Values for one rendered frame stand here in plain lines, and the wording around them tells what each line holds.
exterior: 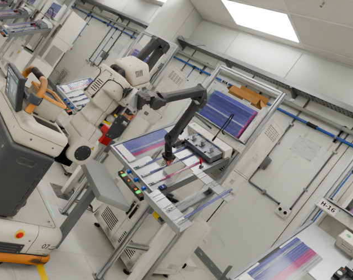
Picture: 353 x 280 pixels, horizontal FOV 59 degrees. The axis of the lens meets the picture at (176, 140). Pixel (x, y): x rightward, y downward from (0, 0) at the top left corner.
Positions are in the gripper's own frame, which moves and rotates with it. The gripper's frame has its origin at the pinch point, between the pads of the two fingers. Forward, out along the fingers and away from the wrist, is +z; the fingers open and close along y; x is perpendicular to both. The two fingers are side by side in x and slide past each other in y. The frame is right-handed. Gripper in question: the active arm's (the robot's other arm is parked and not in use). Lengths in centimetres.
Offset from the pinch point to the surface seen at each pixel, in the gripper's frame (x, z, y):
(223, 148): -42.5, -7.2, -14.6
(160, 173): 10.5, 1.1, -4.4
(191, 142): -28.3, -5.3, 8.1
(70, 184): 58, 53, 84
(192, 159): -19.8, 0.9, -4.7
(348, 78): -262, -7, 8
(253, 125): -65, -24, -23
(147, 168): 15.3, 1.0, 6.1
